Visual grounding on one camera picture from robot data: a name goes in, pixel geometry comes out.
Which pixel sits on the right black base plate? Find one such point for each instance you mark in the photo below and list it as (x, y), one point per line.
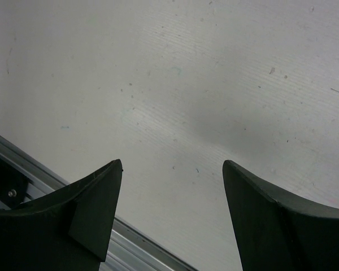
(13, 185)

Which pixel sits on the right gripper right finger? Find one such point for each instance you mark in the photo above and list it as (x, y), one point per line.
(276, 229)

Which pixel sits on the aluminium mounting rail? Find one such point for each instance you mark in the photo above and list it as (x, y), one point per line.
(128, 248)

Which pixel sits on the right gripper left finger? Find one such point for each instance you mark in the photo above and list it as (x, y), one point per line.
(68, 229)

